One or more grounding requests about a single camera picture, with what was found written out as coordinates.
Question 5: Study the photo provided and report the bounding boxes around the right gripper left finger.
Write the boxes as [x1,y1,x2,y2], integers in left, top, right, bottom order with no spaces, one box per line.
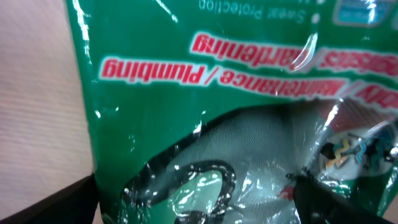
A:
[1,174,99,224]

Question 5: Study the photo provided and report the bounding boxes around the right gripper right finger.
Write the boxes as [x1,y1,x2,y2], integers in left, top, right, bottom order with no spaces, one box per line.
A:
[294,175,392,224]

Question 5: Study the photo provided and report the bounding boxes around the green 3M gloves pack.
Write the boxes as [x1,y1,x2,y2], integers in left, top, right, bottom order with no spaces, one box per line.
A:
[65,0,397,223]

